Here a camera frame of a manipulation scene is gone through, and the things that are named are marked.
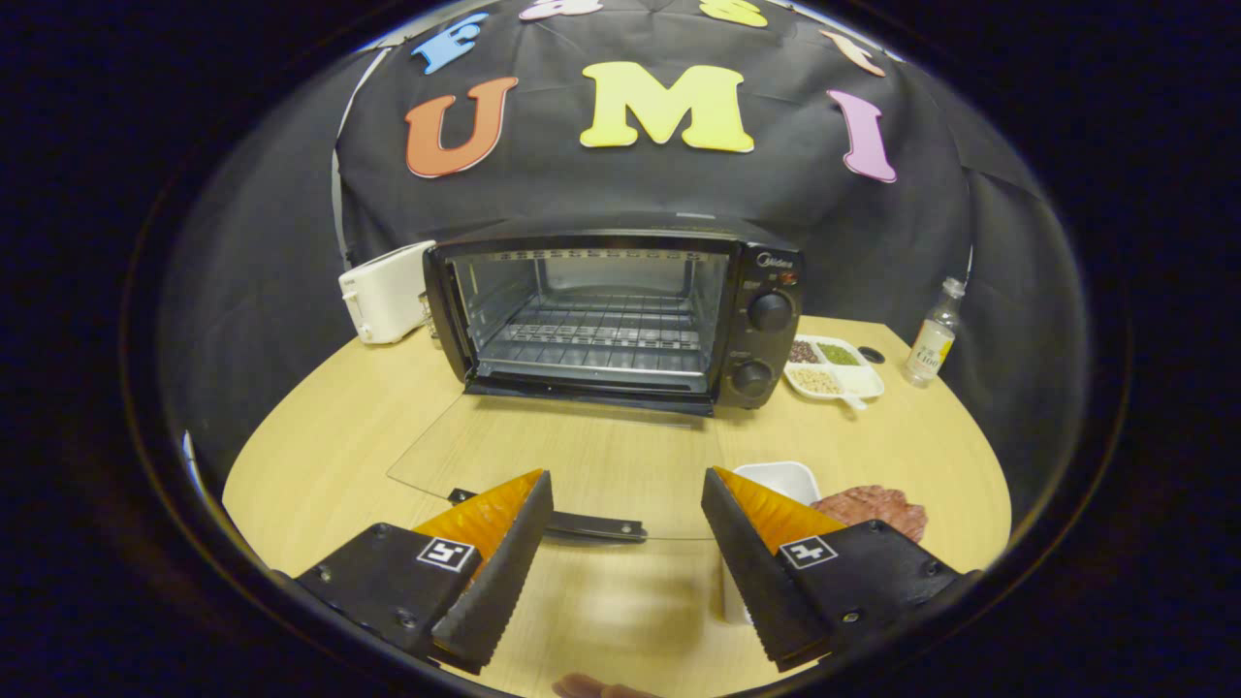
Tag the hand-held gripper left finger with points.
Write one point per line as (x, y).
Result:
(504, 572)

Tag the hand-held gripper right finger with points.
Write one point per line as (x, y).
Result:
(747, 562)

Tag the raw red steak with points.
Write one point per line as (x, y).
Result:
(873, 509)

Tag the black toaster oven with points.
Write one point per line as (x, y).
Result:
(766, 281)

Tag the white bread toaster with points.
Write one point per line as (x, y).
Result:
(388, 291)

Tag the white rectangular dish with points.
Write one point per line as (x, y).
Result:
(780, 480)

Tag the white divided dish with seeds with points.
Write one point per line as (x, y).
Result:
(834, 373)

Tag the black table grommet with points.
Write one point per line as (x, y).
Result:
(871, 355)

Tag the clear bottle with yellow label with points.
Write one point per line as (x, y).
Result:
(933, 344)

